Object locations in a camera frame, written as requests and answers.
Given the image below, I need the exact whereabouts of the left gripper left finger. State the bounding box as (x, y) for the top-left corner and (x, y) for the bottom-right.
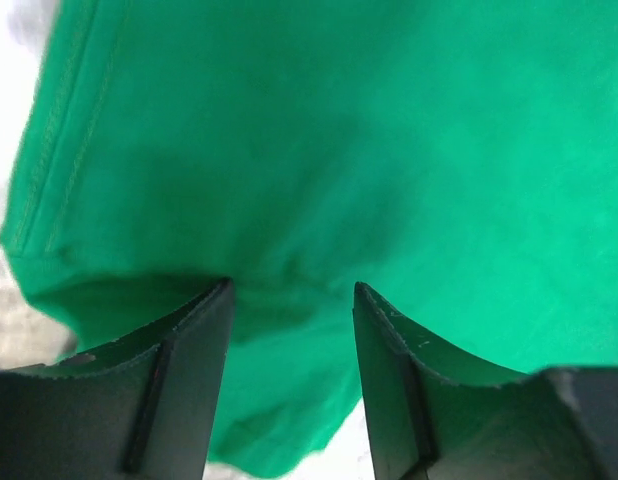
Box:
(0, 279), (235, 479)

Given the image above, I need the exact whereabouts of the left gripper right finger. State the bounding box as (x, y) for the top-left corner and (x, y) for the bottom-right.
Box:
(353, 282), (618, 479)

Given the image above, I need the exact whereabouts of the green t shirt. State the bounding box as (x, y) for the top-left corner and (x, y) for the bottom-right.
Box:
(0, 1), (618, 478)

